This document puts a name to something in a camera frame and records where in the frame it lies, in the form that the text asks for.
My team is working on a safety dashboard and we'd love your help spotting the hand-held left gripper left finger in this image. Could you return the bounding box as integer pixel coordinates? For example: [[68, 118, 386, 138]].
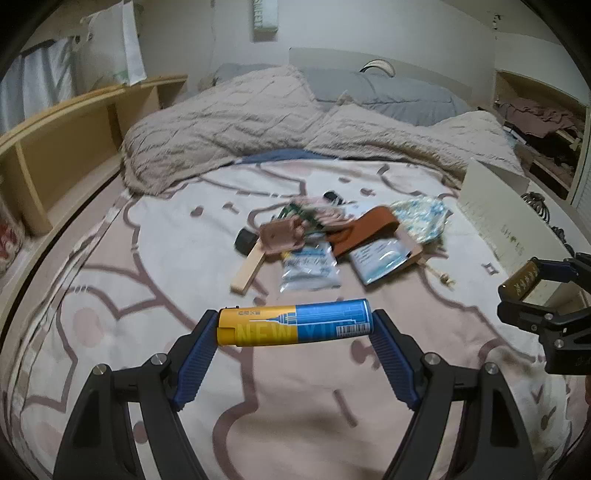
[[53, 309, 221, 480]]

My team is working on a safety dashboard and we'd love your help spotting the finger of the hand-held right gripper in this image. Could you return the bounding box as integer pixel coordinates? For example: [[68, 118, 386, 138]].
[[529, 253, 591, 284], [497, 284, 591, 340]]

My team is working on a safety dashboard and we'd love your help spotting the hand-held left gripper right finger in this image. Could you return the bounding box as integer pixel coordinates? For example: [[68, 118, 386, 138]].
[[369, 308, 539, 480]]

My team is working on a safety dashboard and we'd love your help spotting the small gold packet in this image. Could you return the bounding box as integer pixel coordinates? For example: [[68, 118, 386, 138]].
[[501, 258, 544, 299]]

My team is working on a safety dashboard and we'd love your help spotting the white box container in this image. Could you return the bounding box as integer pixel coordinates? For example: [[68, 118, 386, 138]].
[[457, 157, 589, 310]]

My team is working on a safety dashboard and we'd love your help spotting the white packet with text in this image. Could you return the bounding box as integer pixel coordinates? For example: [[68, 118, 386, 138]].
[[349, 237, 413, 285]]

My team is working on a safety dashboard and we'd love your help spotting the wooden stick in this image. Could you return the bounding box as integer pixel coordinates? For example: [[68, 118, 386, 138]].
[[231, 228, 267, 295]]

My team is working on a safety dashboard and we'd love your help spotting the yellow and blue tube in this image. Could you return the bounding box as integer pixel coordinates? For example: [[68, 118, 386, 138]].
[[217, 298, 373, 348]]

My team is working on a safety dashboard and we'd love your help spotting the clear packet with blue print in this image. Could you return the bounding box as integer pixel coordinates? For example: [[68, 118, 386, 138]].
[[280, 242, 341, 292]]

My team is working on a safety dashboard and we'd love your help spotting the blue floral packet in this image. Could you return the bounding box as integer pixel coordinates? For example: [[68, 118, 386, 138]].
[[390, 196, 451, 245]]

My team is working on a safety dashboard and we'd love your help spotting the pink and white printed blanket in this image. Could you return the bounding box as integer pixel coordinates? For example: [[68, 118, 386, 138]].
[[0, 157, 591, 480]]

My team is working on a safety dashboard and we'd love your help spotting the small wooden charm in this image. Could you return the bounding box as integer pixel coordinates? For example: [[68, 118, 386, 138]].
[[416, 258, 458, 291]]

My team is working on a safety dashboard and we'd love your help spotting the white louvered door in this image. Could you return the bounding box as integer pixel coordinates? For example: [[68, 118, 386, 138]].
[[567, 92, 591, 217]]

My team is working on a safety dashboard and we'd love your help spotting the brown leather pouch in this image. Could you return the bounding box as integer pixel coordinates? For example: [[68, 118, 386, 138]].
[[328, 206, 423, 262]]

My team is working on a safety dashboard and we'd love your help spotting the pink leather holder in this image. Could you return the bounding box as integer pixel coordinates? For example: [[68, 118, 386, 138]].
[[260, 219, 306, 257]]

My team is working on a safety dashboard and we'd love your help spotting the pile of clothes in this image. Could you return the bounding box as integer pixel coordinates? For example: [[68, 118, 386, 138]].
[[494, 97, 585, 139]]

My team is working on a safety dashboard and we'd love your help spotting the green clothespin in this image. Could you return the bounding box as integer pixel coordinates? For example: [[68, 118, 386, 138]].
[[278, 202, 321, 228]]

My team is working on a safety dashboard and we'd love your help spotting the closet shelf unit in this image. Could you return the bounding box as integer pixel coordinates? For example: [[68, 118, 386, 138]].
[[492, 68, 591, 199]]

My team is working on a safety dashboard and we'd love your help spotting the blue bed sheet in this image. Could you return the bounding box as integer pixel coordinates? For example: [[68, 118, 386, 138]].
[[233, 148, 342, 165]]

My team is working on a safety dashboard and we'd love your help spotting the red patterned cloth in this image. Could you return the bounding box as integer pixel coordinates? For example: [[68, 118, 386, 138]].
[[0, 203, 27, 278]]

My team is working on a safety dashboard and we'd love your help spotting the grey duvet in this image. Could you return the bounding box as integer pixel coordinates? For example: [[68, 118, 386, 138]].
[[198, 62, 472, 127]]

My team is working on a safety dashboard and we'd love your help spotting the wooden shelf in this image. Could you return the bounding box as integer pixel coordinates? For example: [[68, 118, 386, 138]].
[[0, 75, 189, 241]]

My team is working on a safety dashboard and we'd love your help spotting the white and black hat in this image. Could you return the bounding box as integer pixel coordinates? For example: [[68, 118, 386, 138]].
[[360, 60, 397, 77]]

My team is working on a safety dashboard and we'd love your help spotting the grey curtain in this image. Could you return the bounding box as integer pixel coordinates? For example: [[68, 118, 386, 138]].
[[0, 39, 77, 134]]

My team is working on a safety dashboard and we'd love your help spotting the white hanging bag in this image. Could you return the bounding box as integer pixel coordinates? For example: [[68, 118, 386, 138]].
[[76, 0, 148, 88]]

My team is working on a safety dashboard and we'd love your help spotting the dark coil hair tie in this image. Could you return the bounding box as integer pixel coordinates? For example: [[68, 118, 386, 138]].
[[522, 191, 553, 227]]

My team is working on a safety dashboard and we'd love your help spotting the white wall pouch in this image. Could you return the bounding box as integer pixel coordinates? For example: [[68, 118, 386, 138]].
[[252, 0, 280, 32]]

